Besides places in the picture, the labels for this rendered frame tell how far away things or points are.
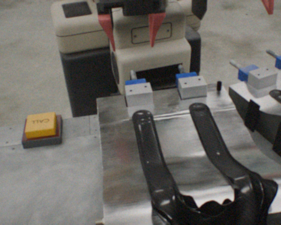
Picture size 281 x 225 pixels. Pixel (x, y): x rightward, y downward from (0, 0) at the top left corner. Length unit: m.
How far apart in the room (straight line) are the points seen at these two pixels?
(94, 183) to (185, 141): 0.19
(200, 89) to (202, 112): 0.05
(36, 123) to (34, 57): 2.21
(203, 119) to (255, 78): 0.19
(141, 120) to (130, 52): 0.45
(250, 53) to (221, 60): 0.23
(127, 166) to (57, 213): 0.15
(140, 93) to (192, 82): 0.11
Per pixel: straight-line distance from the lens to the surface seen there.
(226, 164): 0.63
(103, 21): 0.66
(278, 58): 0.98
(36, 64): 2.93
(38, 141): 0.84
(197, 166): 0.62
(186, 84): 0.76
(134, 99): 0.75
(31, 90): 2.63
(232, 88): 0.87
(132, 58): 1.13
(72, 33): 1.39
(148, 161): 0.65
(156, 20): 0.67
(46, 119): 0.85
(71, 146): 0.82
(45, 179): 0.77
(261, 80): 0.87
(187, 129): 0.70
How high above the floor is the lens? 1.32
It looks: 36 degrees down
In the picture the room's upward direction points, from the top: 4 degrees counter-clockwise
